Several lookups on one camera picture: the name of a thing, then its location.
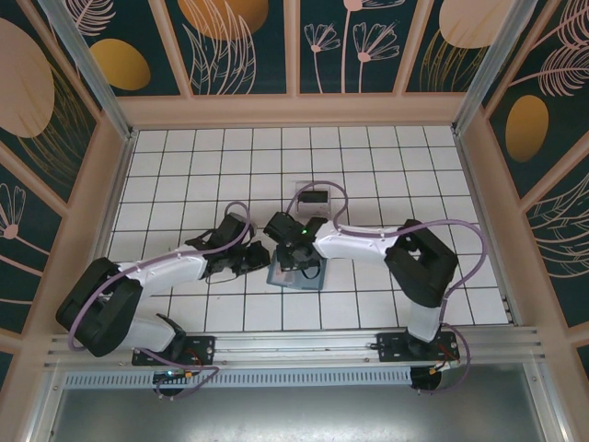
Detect teal leather card holder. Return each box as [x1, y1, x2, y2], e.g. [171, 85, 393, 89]
[266, 255, 329, 292]

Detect white VIP card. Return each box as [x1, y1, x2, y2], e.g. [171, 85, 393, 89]
[298, 202, 331, 221]

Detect black base electronics module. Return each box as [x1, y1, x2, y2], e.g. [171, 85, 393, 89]
[153, 366, 197, 400]
[410, 361, 461, 393]

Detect aluminium table edge strip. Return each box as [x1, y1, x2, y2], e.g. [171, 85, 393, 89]
[455, 131, 516, 326]
[89, 131, 139, 277]

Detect grey metal sheet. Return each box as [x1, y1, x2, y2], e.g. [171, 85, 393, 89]
[48, 386, 551, 442]

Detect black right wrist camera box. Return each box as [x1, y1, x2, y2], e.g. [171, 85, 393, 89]
[265, 211, 305, 244]

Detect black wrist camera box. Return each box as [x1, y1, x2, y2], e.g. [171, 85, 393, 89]
[215, 210, 253, 245]
[265, 211, 305, 244]

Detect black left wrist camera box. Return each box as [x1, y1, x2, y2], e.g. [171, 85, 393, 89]
[215, 210, 253, 245]

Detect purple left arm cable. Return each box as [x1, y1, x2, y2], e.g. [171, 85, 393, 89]
[67, 201, 253, 354]

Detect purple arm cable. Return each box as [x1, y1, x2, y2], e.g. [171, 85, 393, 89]
[285, 182, 489, 326]
[67, 201, 253, 354]

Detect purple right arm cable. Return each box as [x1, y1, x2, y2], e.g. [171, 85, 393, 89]
[285, 182, 489, 326]

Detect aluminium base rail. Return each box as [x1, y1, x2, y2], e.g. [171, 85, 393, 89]
[45, 324, 544, 369]

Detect slotted grey cable duct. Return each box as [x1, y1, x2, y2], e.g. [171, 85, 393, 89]
[64, 367, 413, 388]

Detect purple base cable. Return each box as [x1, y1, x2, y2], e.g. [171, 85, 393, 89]
[413, 317, 471, 397]
[137, 349, 223, 401]

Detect wall panel with flowers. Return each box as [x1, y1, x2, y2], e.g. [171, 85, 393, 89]
[0, 145, 65, 337]
[297, 0, 407, 97]

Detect wall panel golden circle leaves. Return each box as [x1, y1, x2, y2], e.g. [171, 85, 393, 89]
[165, 0, 296, 99]

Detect wall panel with golden oval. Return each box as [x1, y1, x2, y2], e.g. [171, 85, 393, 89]
[480, 0, 589, 204]
[75, 0, 190, 99]

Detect aluminium frame bar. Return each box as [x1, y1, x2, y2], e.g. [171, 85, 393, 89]
[25, 367, 68, 442]
[524, 363, 574, 442]

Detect aluminium corner post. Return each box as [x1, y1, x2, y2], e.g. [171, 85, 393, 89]
[36, 0, 138, 140]
[452, 0, 549, 135]

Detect wall panel pale circle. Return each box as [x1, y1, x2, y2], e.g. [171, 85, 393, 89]
[402, 0, 501, 96]
[0, 0, 103, 220]

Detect wall panel with leaf lines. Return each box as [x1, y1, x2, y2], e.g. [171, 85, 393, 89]
[519, 158, 589, 331]

